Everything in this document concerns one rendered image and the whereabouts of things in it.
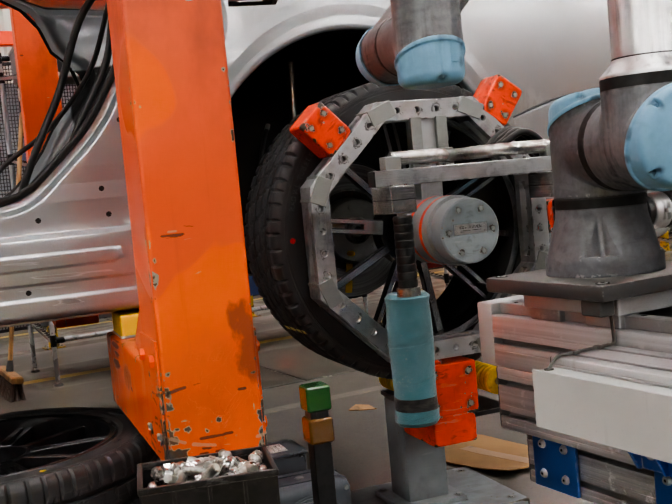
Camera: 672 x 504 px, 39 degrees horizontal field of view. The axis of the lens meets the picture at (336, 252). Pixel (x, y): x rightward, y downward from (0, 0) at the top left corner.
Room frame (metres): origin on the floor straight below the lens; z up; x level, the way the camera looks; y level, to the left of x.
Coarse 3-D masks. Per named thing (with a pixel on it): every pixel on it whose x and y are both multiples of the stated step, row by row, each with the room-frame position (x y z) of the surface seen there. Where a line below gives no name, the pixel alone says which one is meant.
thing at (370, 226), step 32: (384, 128) 2.07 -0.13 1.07; (448, 128) 2.13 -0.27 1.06; (480, 192) 2.27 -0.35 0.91; (512, 192) 2.16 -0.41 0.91; (352, 224) 2.04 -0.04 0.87; (384, 224) 2.07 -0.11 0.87; (512, 224) 2.16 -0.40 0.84; (384, 256) 2.11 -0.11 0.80; (512, 256) 2.15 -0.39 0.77; (384, 288) 2.08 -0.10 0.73; (448, 288) 2.33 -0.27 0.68; (480, 288) 2.15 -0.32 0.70; (384, 320) 2.07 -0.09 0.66; (448, 320) 2.17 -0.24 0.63
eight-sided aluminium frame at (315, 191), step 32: (352, 128) 1.98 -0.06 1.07; (480, 128) 2.04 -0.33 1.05; (352, 160) 1.93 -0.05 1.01; (320, 192) 1.90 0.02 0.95; (320, 224) 1.90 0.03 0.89; (544, 224) 2.08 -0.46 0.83; (320, 256) 1.90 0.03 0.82; (544, 256) 2.08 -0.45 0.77; (320, 288) 1.90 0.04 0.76; (352, 320) 1.92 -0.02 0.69; (384, 352) 1.94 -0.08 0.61; (448, 352) 1.99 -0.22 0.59; (480, 352) 2.03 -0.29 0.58
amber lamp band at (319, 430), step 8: (304, 416) 1.47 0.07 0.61; (328, 416) 1.46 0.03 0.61; (304, 424) 1.46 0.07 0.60; (312, 424) 1.44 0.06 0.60; (320, 424) 1.45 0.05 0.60; (328, 424) 1.45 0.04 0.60; (304, 432) 1.47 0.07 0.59; (312, 432) 1.44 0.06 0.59; (320, 432) 1.45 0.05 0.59; (328, 432) 1.45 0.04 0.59; (312, 440) 1.44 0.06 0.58; (320, 440) 1.44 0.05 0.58; (328, 440) 1.45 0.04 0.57
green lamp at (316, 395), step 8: (304, 384) 1.47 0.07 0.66; (312, 384) 1.46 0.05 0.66; (320, 384) 1.46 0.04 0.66; (304, 392) 1.45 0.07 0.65; (312, 392) 1.44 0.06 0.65; (320, 392) 1.45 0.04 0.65; (328, 392) 1.45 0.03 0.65; (304, 400) 1.45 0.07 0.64; (312, 400) 1.44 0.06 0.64; (320, 400) 1.45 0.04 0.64; (328, 400) 1.45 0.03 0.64; (304, 408) 1.45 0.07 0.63; (312, 408) 1.44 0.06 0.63; (320, 408) 1.45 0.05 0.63; (328, 408) 1.45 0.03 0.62
